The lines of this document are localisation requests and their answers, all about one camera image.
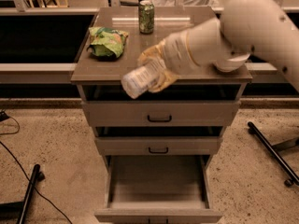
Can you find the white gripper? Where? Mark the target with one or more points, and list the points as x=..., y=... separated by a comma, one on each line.
x=175, y=54

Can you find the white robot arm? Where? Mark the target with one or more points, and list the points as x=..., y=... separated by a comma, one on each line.
x=245, y=27

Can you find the top grey drawer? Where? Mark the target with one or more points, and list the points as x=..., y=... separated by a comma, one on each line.
x=184, y=113

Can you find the grey drawer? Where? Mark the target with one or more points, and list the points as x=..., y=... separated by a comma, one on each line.
x=184, y=113
x=139, y=145
x=157, y=190

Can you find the grey drawer cabinet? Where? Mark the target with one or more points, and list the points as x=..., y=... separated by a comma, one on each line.
x=101, y=80

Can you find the middle grey drawer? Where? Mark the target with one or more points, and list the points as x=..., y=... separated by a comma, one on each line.
x=139, y=145

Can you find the bottom grey drawer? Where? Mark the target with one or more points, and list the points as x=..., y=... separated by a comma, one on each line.
x=157, y=190

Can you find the green soda can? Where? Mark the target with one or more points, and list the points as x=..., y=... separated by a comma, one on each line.
x=146, y=13

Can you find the green chip bag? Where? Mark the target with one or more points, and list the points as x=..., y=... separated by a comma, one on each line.
x=107, y=42

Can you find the white bowl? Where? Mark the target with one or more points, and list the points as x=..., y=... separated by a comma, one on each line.
x=231, y=64

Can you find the black stand leg left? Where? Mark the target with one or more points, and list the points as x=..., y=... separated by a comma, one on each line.
x=19, y=210

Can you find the black top drawer handle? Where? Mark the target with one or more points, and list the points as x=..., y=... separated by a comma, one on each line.
x=159, y=119

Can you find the black drawer handle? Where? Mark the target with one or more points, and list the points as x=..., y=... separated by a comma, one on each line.
x=159, y=119
x=158, y=151

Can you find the black middle drawer handle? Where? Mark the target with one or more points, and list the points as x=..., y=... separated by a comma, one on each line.
x=158, y=151

